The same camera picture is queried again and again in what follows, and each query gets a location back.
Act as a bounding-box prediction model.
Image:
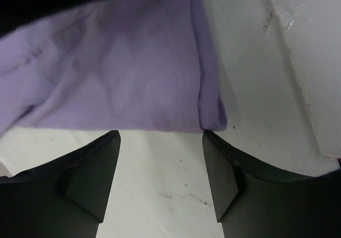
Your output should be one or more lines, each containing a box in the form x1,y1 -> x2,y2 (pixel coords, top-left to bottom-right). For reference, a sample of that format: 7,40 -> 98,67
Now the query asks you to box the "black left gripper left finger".
1,131 -> 120,237

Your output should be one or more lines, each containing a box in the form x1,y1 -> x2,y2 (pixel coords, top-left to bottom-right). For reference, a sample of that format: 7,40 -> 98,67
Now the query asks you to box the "purple t-shirt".
1,0 -> 227,133

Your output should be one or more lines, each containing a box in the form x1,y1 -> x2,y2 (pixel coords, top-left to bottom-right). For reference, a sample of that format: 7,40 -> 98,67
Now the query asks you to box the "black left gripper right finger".
202,131 -> 340,237

